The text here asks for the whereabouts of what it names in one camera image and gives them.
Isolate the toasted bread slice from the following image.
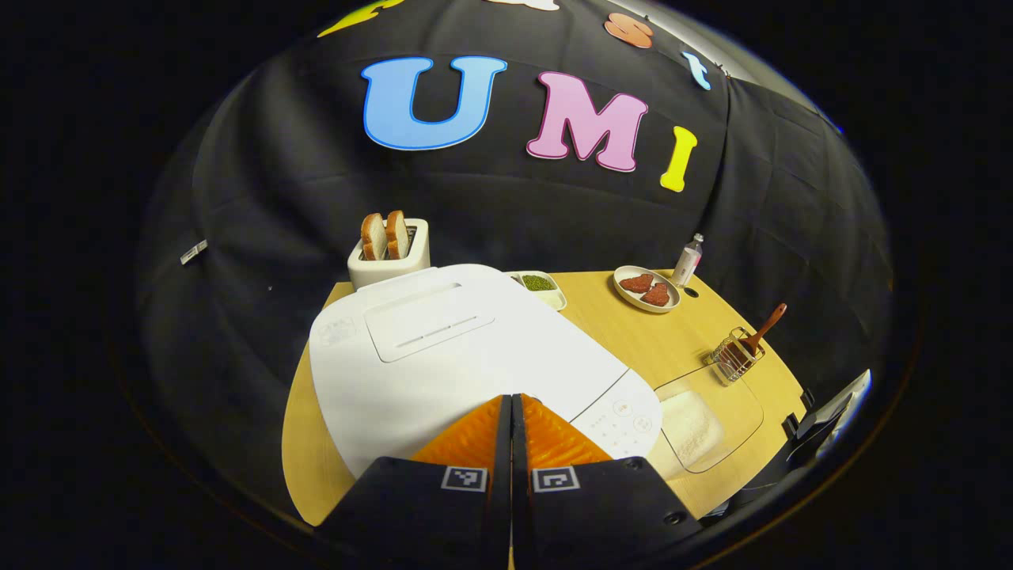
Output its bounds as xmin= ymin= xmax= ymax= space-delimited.
xmin=361 ymin=212 xmax=389 ymax=261
xmin=385 ymin=210 xmax=411 ymax=260

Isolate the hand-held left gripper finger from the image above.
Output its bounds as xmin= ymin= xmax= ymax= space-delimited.
xmin=317 ymin=394 xmax=511 ymax=570
xmin=510 ymin=393 xmax=704 ymax=570

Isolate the divided white bean dish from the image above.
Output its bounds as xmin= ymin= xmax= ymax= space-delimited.
xmin=510 ymin=271 xmax=567 ymax=311

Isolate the white rice heap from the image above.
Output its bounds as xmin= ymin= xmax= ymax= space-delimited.
xmin=661 ymin=392 xmax=725 ymax=468

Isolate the white toaster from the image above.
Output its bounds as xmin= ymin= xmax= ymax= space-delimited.
xmin=347 ymin=218 xmax=431 ymax=290

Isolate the black backdrop cloth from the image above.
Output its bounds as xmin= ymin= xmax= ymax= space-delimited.
xmin=135 ymin=0 xmax=895 ymax=507

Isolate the brown wooden spoon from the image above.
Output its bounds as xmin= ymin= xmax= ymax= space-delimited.
xmin=740 ymin=302 xmax=788 ymax=355

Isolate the small clear bottle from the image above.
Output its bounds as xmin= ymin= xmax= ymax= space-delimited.
xmin=672 ymin=233 xmax=704 ymax=287

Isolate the round white plate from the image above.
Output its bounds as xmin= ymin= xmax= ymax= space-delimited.
xmin=613 ymin=265 xmax=681 ymax=314

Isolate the white rice cooker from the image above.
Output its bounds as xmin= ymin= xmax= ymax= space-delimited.
xmin=309 ymin=264 xmax=664 ymax=478

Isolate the wire chopstick holder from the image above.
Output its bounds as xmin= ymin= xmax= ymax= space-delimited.
xmin=711 ymin=326 xmax=766 ymax=383

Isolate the clear glass tray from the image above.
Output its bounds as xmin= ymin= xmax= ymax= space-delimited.
xmin=654 ymin=363 xmax=765 ymax=474

